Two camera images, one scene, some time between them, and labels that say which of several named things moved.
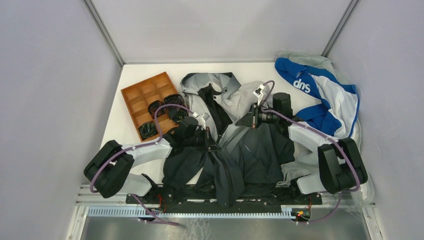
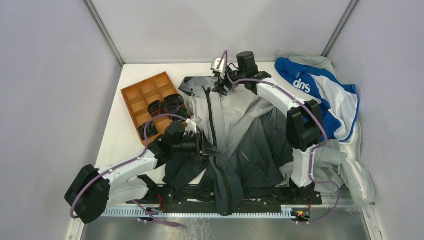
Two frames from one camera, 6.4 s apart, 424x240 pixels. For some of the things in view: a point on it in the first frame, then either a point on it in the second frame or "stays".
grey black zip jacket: [230, 159] stays
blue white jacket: [337, 115] stays
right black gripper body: [255, 113] -> [228, 82]
